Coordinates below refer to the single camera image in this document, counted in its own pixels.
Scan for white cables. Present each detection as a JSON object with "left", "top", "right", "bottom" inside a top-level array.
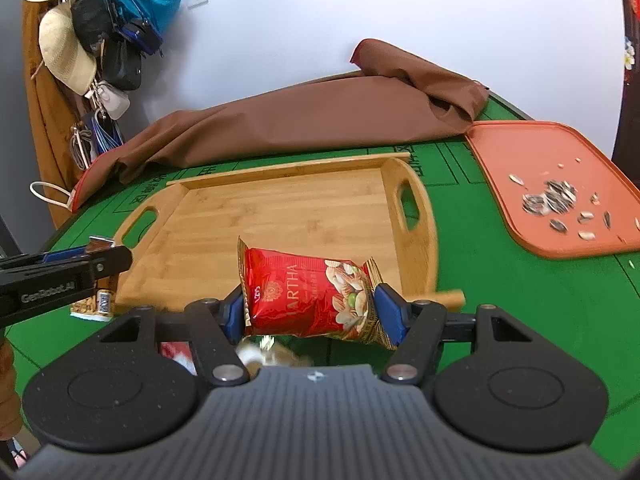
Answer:
[{"left": 70, "top": 120, "right": 96, "bottom": 171}]

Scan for white cord loop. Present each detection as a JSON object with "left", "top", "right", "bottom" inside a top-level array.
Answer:
[{"left": 30, "top": 181, "right": 76, "bottom": 211}]

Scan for brown red snack packet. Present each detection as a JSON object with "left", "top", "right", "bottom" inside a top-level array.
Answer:
[{"left": 69, "top": 236, "right": 117, "bottom": 322}]

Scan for wooden handled tray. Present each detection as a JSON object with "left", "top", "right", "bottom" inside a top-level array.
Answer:
[{"left": 112, "top": 151, "right": 467, "bottom": 321}]

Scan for person's left forearm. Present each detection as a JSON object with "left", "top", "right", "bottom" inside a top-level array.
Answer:
[{"left": 0, "top": 337, "right": 23, "bottom": 441}]

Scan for dark flowered cloth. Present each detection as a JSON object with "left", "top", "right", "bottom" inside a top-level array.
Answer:
[{"left": 615, "top": 0, "right": 640, "bottom": 161}]

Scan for orange plastic tray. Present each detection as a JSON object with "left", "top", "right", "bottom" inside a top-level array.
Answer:
[{"left": 465, "top": 120, "right": 640, "bottom": 260}]

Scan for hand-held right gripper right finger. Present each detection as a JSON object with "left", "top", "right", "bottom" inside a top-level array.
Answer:
[{"left": 374, "top": 282, "right": 538, "bottom": 387}]

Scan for red nut snack packet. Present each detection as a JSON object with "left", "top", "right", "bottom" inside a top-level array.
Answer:
[{"left": 237, "top": 236, "right": 398, "bottom": 350}]

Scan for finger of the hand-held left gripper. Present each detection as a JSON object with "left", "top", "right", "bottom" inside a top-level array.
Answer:
[
  {"left": 41, "top": 247, "right": 91, "bottom": 264},
  {"left": 0, "top": 244, "right": 134, "bottom": 288}
]

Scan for beige hat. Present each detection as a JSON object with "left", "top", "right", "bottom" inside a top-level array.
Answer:
[{"left": 39, "top": 7, "right": 98, "bottom": 96}]

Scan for blue and black bag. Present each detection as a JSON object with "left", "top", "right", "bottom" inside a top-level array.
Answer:
[{"left": 117, "top": 19, "right": 165, "bottom": 56}]

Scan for white pouch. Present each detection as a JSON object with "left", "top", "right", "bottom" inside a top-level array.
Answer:
[{"left": 92, "top": 80, "right": 132, "bottom": 121}]

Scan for pile of sunflower seeds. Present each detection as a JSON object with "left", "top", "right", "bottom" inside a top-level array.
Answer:
[{"left": 509, "top": 157, "right": 626, "bottom": 242}]

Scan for blue lanyards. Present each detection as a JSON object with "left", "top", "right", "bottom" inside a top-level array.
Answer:
[{"left": 90, "top": 112, "right": 123, "bottom": 156}]

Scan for brown cloth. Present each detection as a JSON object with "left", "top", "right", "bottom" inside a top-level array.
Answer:
[{"left": 70, "top": 38, "right": 490, "bottom": 213}]

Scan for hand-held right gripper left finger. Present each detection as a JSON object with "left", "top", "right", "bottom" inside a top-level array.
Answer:
[{"left": 97, "top": 285, "right": 252, "bottom": 388}]

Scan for black cap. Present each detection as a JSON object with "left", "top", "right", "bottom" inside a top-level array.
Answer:
[{"left": 70, "top": 0, "right": 113, "bottom": 53}]

